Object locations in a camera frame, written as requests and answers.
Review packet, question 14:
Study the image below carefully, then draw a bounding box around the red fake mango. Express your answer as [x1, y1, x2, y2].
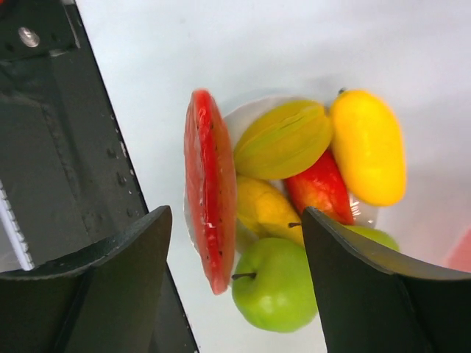
[283, 150, 355, 225]

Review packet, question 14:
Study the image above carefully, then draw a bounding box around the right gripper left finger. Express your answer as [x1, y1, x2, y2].
[1, 206, 172, 352]

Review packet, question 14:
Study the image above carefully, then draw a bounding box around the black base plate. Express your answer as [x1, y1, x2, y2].
[1, 1, 197, 352]

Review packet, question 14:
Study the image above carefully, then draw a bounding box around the red watermelon slice toy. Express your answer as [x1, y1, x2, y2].
[183, 89, 237, 295]

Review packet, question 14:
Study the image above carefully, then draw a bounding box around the white paper plate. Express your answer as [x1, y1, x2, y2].
[183, 95, 379, 254]

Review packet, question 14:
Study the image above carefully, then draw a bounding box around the yellow fake mango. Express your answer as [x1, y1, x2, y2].
[329, 89, 407, 207]
[236, 175, 304, 246]

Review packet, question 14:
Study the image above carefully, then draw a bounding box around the pink plastic bag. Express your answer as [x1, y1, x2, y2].
[445, 229, 471, 273]

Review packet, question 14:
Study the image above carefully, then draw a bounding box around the white cable duct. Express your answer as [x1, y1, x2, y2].
[1, 183, 35, 273]

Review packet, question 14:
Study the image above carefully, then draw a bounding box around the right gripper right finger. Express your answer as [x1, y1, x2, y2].
[302, 207, 470, 352]

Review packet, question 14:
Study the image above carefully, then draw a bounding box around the green fake fruit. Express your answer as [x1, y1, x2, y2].
[344, 225, 400, 252]
[232, 238, 318, 333]

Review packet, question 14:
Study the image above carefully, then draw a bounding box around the yellow green starfruit toy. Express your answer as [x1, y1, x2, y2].
[233, 99, 333, 180]

